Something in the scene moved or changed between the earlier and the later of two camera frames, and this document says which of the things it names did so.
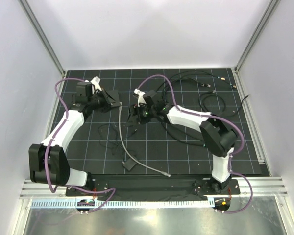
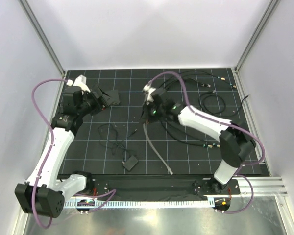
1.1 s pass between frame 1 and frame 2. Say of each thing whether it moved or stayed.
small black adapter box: stayed
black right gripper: moved
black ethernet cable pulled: stayed
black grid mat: stayed
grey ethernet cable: moved
